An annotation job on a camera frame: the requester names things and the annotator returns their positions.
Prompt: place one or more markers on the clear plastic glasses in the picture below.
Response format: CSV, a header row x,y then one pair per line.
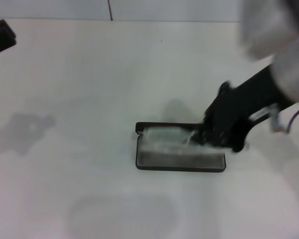
x,y
164,139

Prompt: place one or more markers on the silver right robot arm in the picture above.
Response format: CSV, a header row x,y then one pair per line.
x,y
276,25

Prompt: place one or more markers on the black glasses case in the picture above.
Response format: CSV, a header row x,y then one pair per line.
x,y
179,161

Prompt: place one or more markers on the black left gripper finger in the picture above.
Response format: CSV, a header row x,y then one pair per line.
x,y
1,30
2,44

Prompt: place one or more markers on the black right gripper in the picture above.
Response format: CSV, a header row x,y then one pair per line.
x,y
239,112

